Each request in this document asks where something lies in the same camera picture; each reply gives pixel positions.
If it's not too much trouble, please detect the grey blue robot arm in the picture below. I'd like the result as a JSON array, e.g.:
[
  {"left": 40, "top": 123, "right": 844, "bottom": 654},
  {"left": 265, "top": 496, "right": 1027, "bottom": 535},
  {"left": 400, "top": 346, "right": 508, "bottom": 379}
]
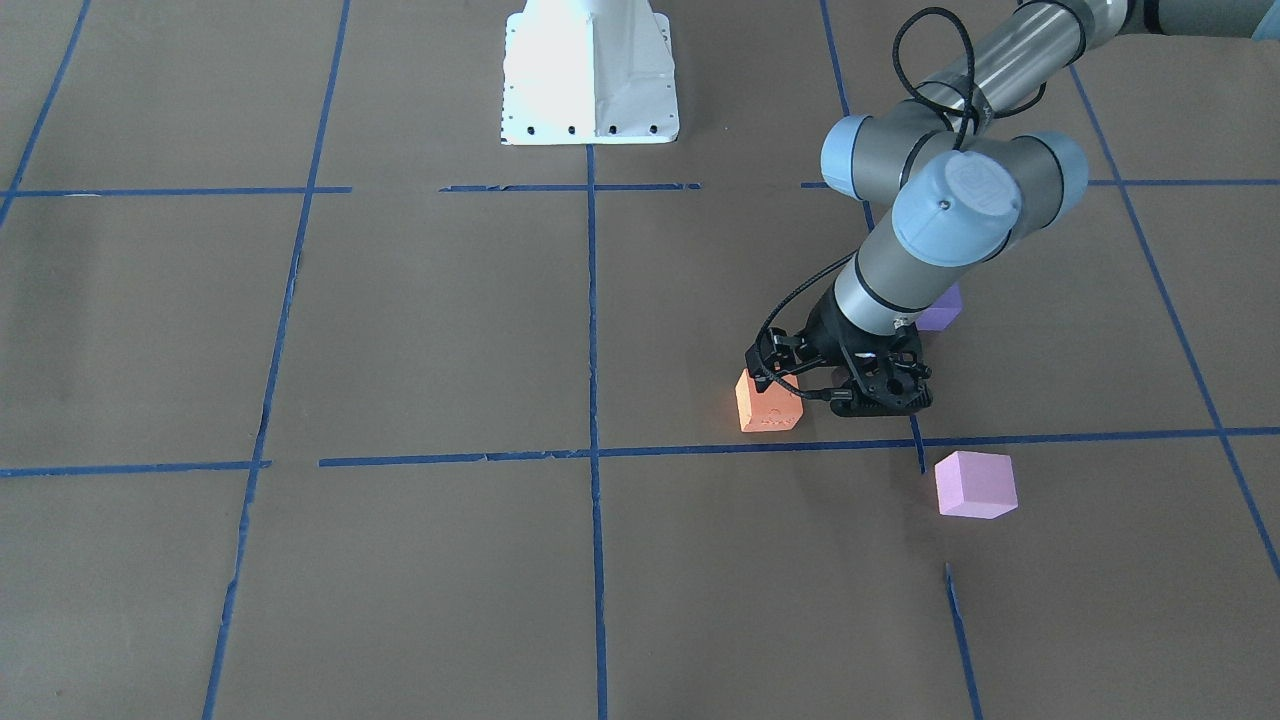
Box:
[{"left": 742, "top": 1, "right": 1277, "bottom": 416}]

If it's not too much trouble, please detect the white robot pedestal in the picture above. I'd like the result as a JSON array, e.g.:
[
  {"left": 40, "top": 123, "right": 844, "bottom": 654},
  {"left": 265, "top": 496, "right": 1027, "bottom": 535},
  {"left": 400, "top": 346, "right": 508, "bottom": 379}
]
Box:
[{"left": 500, "top": 1, "right": 681, "bottom": 146}]

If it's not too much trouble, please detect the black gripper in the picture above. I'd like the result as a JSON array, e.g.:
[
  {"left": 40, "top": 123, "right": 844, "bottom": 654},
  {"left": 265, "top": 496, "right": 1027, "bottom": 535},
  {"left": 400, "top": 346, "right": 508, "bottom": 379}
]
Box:
[{"left": 771, "top": 292, "right": 934, "bottom": 418}]

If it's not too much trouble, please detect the orange foam cube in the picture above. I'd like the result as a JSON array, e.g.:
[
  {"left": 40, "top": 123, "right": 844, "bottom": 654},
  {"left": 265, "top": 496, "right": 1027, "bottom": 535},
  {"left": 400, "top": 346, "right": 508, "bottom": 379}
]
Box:
[{"left": 735, "top": 369, "right": 804, "bottom": 433}]

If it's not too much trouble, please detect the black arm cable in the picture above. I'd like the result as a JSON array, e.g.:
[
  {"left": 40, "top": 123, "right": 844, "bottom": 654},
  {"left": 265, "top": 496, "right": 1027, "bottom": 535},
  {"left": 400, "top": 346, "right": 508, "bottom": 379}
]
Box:
[{"left": 753, "top": 8, "right": 1050, "bottom": 401}]

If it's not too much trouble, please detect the pink foam cube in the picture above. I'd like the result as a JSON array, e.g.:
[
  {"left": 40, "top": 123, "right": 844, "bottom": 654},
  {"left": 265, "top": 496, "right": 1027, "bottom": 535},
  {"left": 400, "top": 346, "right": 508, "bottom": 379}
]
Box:
[{"left": 933, "top": 451, "right": 1020, "bottom": 519}]

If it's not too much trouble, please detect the purple foam cube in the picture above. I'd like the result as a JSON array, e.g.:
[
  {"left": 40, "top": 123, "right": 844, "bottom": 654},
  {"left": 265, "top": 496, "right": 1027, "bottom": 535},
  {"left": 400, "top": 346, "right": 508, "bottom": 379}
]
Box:
[{"left": 915, "top": 283, "right": 964, "bottom": 332}]

